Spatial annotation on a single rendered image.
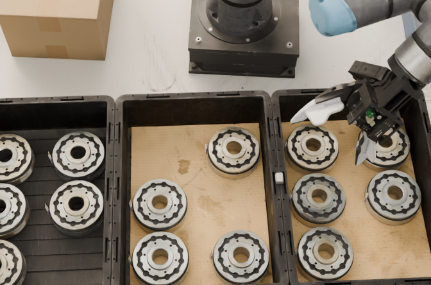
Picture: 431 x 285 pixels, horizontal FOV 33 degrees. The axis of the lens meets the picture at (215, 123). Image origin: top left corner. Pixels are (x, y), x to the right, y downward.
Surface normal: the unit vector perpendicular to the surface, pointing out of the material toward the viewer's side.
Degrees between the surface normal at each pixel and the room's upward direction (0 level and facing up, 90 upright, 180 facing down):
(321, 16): 90
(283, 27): 2
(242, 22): 75
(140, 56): 0
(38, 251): 0
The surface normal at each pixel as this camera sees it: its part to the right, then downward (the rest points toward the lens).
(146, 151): 0.02, -0.50
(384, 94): -0.80, -0.48
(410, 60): -0.55, 0.09
